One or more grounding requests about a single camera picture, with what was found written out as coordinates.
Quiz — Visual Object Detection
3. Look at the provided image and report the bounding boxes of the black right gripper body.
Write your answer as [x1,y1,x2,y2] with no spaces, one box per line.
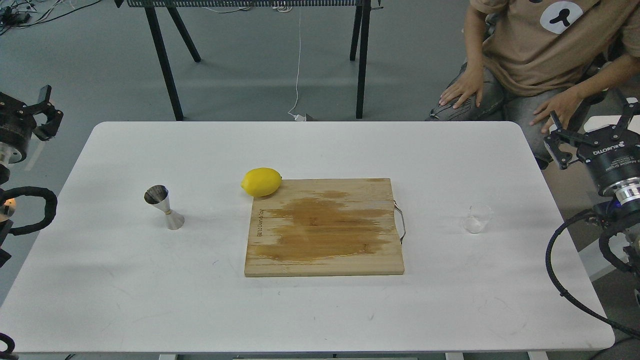
[577,131,640,197]

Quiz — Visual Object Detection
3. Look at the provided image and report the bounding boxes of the small clear glass cup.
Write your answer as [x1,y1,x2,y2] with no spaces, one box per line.
[461,203,494,234]

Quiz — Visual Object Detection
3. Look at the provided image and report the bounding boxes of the wooden cutting board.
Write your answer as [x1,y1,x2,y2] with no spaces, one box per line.
[244,178,405,278]

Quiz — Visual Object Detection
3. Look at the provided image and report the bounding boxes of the steel double jigger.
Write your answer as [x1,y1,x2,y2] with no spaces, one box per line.
[143,185,185,230]

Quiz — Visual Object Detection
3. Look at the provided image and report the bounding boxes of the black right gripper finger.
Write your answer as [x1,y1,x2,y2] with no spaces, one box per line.
[612,96,640,138]
[544,111,586,170]

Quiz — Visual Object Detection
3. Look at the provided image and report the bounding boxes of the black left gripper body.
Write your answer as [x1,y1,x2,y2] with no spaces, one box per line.
[0,92,35,164]

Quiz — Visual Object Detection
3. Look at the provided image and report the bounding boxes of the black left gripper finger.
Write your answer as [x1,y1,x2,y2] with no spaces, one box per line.
[33,109,64,142]
[26,85,53,115]

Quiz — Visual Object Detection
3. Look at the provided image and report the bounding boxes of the person in tan shirt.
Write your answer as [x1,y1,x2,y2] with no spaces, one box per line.
[427,0,640,170]

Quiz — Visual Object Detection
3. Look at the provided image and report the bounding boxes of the person right hand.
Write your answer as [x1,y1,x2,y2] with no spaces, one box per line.
[438,64,484,109]

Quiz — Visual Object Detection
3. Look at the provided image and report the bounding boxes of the white side table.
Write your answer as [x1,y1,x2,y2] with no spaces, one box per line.
[583,114,640,140]

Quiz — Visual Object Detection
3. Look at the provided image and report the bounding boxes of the cables on floor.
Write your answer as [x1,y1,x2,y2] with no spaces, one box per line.
[0,0,103,36]

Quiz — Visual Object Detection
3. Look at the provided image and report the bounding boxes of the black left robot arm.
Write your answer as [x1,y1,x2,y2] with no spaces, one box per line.
[0,85,64,244]

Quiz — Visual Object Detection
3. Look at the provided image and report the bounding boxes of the yellow lemon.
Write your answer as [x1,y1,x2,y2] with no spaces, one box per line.
[240,167,282,198]

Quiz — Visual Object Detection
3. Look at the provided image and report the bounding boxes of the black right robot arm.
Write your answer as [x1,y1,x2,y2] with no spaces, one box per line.
[544,97,640,339]

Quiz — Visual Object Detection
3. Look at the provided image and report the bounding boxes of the black metal background table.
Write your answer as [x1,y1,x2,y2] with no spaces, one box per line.
[113,0,382,121]

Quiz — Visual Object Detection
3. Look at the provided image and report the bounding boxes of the person left hand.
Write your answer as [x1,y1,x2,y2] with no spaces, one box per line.
[529,86,583,134]

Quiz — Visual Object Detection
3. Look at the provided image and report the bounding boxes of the white hanging cable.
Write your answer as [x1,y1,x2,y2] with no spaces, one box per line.
[287,7,307,122]

